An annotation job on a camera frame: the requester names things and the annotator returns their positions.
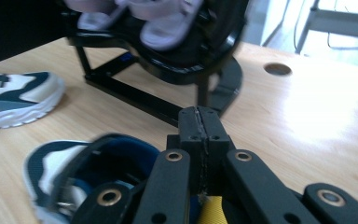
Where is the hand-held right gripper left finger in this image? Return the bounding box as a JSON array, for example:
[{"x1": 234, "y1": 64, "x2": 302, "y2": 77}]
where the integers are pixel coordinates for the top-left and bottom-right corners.
[{"x1": 132, "y1": 105, "x2": 207, "y2": 224}]

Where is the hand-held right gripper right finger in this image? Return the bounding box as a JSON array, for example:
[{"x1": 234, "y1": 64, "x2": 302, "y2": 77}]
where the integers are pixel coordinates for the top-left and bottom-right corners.
[{"x1": 200, "y1": 105, "x2": 321, "y2": 224}]

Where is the red and black shoe rack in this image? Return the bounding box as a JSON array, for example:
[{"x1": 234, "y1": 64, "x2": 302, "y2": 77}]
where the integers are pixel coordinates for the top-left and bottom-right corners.
[{"x1": 55, "y1": 0, "x2": 251, "y2": 129}]

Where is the navy and white sneaker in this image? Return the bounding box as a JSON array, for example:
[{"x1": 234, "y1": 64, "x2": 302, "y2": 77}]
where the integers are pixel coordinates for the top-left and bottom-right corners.
[
  {"x1": 22, "y1": 133, "x2": 227, "y2": 224},
  {"x1": 0, "y1": 70, "x2": 66, "y2": 130}
]

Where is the purple sandal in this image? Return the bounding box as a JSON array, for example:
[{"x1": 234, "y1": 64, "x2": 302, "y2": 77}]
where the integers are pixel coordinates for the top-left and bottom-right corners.
[
  {"x1": 127, "y1": 0, "x2": 205, "y2": 52},
  {"x1": 62, "y1": 0, "x2": 131, "y2": 32}
]

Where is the white metal desk frame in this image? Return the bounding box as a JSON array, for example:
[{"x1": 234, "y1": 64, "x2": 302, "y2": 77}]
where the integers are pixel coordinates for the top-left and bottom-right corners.
[{"x1": 295, "y1": 0, "x2": 358, "y2": 54}]

